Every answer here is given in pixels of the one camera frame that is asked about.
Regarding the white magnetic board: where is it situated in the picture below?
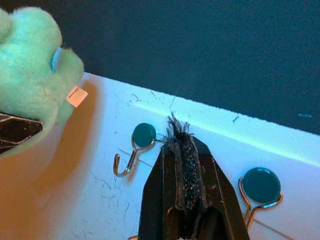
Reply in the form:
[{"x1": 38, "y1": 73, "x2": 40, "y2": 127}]
[{"x1": 0, "y1": 71, "x2": 320, "y2": 240}]

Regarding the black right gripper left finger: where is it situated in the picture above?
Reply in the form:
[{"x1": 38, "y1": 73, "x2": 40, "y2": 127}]
[{"x1": 138, "y1": 142, "x2": 186, "y2": 240}]

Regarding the teal magnet wire hook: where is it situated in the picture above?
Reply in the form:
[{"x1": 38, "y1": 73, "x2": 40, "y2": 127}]
[
  {"x1": 238, "y1": 166, "x2": 284, "y2": 230},
  {"x1": 113, "y1": 122, "x2": 158, "y2": 178}
]

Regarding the blue plush keychain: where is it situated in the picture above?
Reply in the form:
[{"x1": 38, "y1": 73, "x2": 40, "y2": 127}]
[{"x1": 0, "y1": 6, "x2": 89, "y2": 158}]

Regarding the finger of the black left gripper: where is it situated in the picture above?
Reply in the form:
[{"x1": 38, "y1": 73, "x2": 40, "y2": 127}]
[{"x1": 0, "y1": 112, "x2": 44, "y2": 154}]

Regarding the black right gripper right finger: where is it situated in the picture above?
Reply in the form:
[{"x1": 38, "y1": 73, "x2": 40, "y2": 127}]
[{"x1": 166, "y1": 112, "x2": 251, "y2": 240}]

